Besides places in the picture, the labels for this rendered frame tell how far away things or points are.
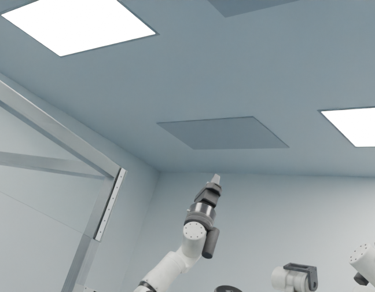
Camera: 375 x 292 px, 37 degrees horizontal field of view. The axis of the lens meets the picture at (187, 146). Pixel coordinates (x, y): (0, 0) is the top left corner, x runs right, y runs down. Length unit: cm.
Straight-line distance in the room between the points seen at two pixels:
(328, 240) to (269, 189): 90
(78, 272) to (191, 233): 91
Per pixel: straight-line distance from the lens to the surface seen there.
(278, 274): 162
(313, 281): 159
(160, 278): 160
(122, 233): 657
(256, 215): 568
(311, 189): 545
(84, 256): 246
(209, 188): 177
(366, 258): 134
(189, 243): 166
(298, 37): 343
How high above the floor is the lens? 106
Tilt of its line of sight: 19 degrees up
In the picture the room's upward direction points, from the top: 19 degrees clockwise
